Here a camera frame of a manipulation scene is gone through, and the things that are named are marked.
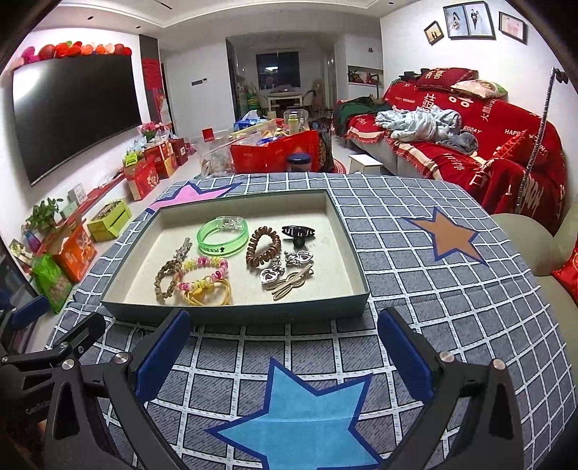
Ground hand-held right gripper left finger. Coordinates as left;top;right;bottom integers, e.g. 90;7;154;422
43;308;195;470

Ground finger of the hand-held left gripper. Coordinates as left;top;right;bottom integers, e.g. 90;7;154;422
44;312;107;363
9;296;50;333

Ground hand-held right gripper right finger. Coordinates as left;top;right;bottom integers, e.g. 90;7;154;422
377;306;527;470

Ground brown braided bracelet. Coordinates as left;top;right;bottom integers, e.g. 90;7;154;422
155;255;193;303

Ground shallow beige tray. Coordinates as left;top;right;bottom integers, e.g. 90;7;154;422
100;190;371;326

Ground yellow hair tie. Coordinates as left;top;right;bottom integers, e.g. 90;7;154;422
186;278;233;308

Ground pink yellow bead bracelet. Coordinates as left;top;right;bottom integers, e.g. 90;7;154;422
180;257;229;292

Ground silver star hair clip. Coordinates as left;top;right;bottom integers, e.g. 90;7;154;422
172;238;194;267

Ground gold hair pin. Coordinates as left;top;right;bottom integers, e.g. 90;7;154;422
271;266;315;302

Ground brown spiral hair tie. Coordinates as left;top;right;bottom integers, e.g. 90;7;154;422
246;226;281;270

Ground green snack bag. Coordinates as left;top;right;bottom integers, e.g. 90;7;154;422
31;253;73;315

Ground grey checked star cloth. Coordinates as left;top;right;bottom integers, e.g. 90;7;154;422
45;172;576;470

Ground green potted plant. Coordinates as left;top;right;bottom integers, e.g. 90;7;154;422
26;197;64;236

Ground green cardboard box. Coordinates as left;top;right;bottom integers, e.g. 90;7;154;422
87;199;133;242

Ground beige armchair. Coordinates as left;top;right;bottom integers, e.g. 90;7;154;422
490;212;578;317

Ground patterned red gift box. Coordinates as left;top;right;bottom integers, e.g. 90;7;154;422
124;160;159;200

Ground red embroidered cushion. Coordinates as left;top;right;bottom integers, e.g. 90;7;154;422
551;246;578;308

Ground white stool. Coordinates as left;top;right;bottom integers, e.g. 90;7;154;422
348;154;384;175

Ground orange red gift box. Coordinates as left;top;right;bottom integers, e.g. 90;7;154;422
144;144;174;179

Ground black television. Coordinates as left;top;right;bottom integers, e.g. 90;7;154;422
11;56;143;187

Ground dark red gift box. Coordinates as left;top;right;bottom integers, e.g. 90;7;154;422
169;138;190;167

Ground red covered sofa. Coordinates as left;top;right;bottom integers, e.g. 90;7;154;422
343;68;567;236

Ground red gift bag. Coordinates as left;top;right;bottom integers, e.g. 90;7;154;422
271;130;320;172
230;145;290;175

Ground grey garment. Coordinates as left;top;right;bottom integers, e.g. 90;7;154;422
436;131;479;154

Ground pink flower bouquet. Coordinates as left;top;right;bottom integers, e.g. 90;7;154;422
141;122;170;141

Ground light blue blanket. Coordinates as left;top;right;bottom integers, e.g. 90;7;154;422
376;107;462;141

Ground dark green blanket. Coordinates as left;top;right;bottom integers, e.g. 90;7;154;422
334;96;384;136

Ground metal selfie stick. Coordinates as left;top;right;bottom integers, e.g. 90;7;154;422
512;67;569;215

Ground row of coloured balloons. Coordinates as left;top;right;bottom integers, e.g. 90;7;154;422
20;40;133;64

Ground floral pillow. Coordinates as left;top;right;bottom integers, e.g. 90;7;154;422
452;79;509;99

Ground red sofa cushion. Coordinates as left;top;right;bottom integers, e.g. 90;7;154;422
414;68;479;91

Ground white dining table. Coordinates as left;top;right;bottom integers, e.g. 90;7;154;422
266;90;304;116

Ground dark window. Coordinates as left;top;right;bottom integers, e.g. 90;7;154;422
256;51;301;89

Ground double framed wedding photo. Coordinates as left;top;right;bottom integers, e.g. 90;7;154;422
443;1;496;40

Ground small framed picture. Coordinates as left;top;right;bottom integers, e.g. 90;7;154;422
498;11;528;44

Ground green translucent bracelet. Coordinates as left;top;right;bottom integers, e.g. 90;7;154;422
196;216;250;258

